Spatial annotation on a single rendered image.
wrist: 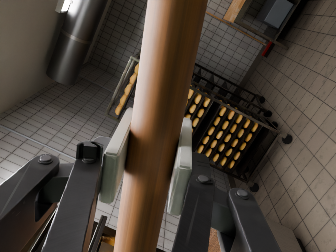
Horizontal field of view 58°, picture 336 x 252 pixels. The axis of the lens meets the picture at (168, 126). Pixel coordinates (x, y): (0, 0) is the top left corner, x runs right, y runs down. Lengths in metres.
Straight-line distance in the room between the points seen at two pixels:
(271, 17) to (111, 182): 4.51
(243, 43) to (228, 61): 0.36
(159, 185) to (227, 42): 5.08
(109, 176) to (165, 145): 0.04
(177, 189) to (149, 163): 0.03
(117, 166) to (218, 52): 5.11
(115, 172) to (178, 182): 0.03
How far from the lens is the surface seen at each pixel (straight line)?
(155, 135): 0.17
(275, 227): 2.42
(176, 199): 0.16
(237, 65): 5.33
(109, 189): 0.16
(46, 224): 2.13
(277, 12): 4.64
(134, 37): 5.25
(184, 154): 0.16
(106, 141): 0.18
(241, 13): 4.42
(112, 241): 2.33
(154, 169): 0.18
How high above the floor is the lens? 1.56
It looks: 7 degrees down
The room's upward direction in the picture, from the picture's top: 64 degrees counter-clockwise
